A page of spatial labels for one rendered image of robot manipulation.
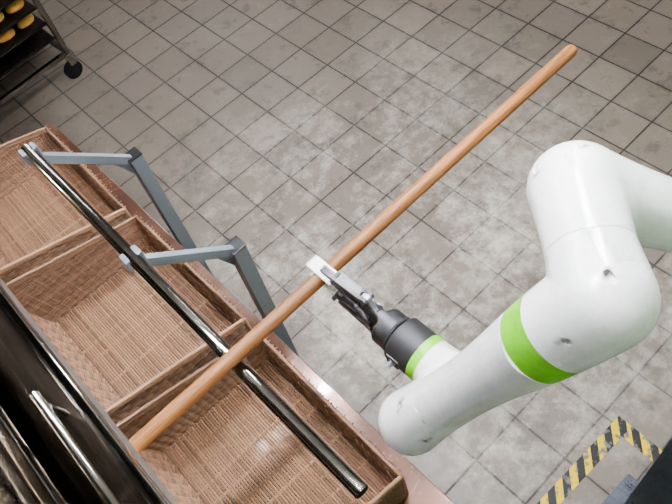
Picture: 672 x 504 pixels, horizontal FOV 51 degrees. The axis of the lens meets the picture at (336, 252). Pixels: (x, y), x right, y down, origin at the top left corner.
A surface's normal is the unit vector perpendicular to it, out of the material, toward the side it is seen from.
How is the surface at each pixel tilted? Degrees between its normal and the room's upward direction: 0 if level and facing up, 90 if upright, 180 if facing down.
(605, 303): 31
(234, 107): 0
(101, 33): 0
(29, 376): 9
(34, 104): 0
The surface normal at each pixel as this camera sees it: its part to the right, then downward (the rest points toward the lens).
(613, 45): -0.16, -0.55
